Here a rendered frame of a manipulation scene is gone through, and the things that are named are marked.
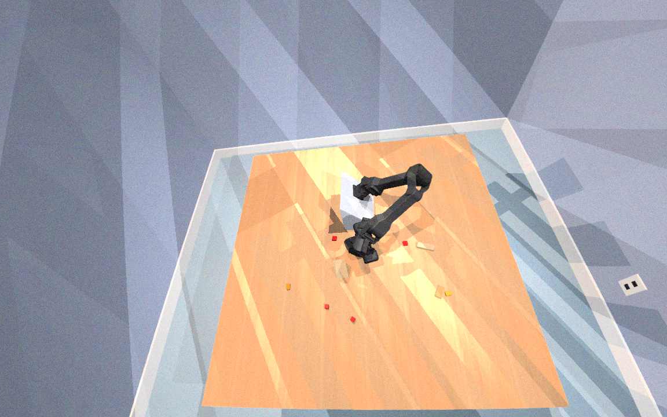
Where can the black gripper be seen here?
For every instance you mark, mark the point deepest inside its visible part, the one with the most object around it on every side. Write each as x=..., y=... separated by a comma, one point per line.
x=371, y=255

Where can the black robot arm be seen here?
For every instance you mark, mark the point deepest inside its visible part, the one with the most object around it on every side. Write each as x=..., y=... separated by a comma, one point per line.
x=380, y=224

